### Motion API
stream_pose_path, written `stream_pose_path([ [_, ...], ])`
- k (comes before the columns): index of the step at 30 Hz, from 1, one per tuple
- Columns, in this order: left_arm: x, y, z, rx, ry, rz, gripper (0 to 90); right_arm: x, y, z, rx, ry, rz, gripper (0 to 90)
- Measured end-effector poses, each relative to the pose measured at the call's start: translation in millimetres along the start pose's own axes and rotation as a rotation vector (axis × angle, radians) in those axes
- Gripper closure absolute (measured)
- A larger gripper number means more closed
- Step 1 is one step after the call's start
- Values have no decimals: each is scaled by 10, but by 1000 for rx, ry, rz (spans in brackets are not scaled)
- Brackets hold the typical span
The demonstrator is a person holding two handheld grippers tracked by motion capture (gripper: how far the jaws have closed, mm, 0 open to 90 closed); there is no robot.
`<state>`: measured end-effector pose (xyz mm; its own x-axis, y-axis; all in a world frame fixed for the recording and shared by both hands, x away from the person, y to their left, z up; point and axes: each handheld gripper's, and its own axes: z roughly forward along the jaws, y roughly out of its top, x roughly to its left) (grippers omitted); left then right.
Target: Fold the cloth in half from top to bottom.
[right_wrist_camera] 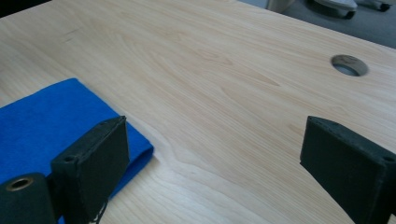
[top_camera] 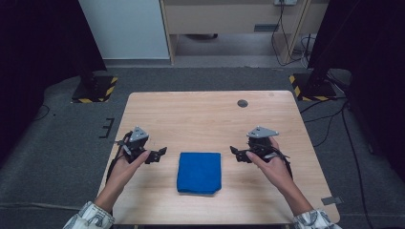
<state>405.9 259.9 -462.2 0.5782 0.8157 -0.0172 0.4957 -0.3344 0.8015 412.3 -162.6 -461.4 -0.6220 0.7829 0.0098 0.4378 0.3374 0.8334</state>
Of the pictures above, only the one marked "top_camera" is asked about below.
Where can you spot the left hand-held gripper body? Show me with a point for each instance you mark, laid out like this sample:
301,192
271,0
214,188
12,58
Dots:
136,144

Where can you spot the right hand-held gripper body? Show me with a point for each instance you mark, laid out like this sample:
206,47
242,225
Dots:
262,140

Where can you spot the blue cloth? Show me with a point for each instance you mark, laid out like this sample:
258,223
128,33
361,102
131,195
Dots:
199,173

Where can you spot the person's left hand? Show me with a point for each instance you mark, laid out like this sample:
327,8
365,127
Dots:
122,173

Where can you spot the person's right hand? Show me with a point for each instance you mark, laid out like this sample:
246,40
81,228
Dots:
274,170

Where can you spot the dark round table grommet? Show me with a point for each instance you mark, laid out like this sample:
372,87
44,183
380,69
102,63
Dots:
242,103

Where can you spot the black stand base hazard tape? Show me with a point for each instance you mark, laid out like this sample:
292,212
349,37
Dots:
313,90
95,90

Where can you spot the grey tape strip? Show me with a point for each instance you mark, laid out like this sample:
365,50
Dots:
331,200

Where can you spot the grey label on desk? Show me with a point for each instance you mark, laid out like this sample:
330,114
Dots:
266,27

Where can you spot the white cabinet panel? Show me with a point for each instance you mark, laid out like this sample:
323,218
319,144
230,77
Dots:
127,28

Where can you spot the dark round object under desk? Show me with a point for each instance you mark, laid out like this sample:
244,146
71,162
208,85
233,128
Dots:
201,36

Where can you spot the light wooden desk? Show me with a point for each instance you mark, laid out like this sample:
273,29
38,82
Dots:
223,16

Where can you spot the black curtain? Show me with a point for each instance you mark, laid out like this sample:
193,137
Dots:
369,47
41,47

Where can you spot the white power strip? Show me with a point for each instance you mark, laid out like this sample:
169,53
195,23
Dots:
285,2

